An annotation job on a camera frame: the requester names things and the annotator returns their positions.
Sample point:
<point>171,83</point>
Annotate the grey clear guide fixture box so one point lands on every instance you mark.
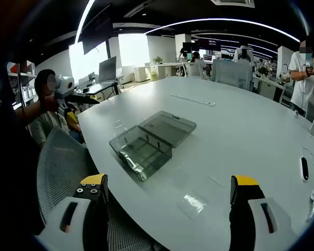
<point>172,125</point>

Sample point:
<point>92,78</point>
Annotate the hanging black screen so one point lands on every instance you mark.
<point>96,36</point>

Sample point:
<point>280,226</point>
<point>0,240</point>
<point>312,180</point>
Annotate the white chair with black headrest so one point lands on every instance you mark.
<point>244,53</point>

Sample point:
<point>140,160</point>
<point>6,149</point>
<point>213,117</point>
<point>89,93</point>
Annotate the person's left hand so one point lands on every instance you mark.
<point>51,104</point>

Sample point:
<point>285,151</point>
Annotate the open laptop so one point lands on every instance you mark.
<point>107,69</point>

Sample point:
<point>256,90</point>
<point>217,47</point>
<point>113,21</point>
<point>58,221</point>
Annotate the small white round device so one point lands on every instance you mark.
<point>296,113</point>

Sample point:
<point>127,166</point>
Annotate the clear plastic wrap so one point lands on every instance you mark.
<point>132,163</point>

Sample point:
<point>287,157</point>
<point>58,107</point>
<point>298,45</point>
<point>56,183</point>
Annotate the white and black oval device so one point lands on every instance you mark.
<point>304,168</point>

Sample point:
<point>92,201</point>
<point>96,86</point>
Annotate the black wristband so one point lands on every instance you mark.
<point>42,105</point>

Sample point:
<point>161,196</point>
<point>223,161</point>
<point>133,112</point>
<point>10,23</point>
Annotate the white storage shelf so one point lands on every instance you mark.
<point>28,91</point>

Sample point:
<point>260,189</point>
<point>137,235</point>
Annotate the white cabinet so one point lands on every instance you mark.
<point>140,74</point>

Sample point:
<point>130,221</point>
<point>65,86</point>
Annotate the white mesh office chair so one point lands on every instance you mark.
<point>231,74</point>

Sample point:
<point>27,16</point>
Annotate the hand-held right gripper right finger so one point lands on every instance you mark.
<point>253,225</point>

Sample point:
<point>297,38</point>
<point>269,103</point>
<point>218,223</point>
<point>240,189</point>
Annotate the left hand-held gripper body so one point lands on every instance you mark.
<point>64,83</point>

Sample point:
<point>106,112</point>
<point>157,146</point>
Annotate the green potted plant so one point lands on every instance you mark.
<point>157,60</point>
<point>263,71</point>

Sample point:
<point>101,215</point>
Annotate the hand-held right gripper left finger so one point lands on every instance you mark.
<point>68,225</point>

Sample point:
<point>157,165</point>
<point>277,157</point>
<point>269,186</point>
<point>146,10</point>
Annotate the grey mesh office chair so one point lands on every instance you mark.
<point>62,157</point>

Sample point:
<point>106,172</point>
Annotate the black desk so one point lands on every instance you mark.
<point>99,87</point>

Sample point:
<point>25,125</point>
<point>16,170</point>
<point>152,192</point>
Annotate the green bin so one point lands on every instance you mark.
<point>153,76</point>

